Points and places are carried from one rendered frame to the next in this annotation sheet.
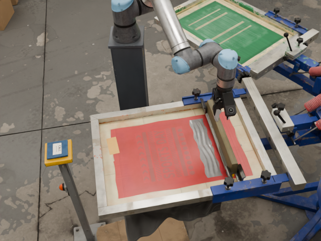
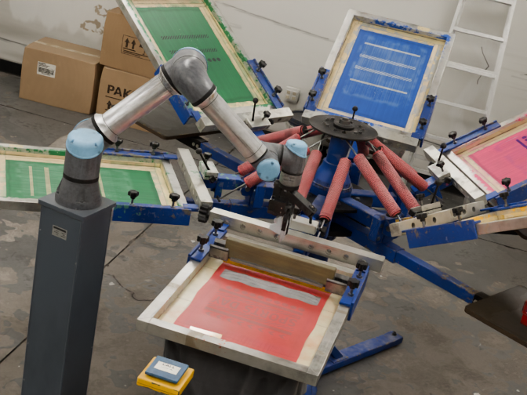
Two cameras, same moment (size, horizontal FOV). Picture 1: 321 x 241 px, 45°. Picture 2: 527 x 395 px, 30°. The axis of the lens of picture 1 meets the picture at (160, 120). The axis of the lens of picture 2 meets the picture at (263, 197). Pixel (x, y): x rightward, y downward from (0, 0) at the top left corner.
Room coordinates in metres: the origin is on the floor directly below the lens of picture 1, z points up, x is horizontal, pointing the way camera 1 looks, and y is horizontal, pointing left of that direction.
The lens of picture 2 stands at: (0.18, 2.73, 2.53)
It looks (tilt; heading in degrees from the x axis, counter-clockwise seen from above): 22 degrees down; 290
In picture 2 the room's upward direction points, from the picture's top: 11 degrees clockwise
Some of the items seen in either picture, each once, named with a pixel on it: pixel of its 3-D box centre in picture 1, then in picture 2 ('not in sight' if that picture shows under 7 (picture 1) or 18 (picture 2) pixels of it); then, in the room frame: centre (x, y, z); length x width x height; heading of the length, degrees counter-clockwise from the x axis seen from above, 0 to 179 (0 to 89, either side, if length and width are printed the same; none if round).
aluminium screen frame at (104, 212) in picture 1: (177, 148); (260, 298); (1.14, -0.07, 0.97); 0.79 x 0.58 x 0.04; 98
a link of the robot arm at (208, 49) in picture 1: (209, 53); (266, 154); (1.28, -0.22, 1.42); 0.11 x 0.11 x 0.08; 27
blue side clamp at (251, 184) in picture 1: (245, 188); (353, 292); (0.90, -0.35, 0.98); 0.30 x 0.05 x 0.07; 98
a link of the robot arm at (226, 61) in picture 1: (226, 64); (293, 157); (1.20, -0.28, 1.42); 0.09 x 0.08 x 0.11; 27
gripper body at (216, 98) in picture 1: (223, 93); (284, 198); (1.20, -0.28, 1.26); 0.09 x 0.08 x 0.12; 10
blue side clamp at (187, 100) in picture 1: (210, 100); (207, 248); (1.45, -0.27, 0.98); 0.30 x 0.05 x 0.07; 98
